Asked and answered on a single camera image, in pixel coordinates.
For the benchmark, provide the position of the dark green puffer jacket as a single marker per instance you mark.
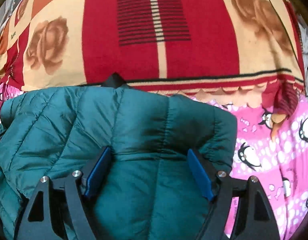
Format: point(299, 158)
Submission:
point(149, 192)

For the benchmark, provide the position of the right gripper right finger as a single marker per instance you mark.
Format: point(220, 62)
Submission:
point(254, 217)

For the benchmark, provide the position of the pink penguin bed sheet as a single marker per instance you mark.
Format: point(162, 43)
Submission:
point(281, 164)

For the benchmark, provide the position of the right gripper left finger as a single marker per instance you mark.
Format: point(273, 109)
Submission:
point(69, 199)

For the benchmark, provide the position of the red beige rose blanket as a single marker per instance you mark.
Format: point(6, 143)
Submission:
point(240, 52)

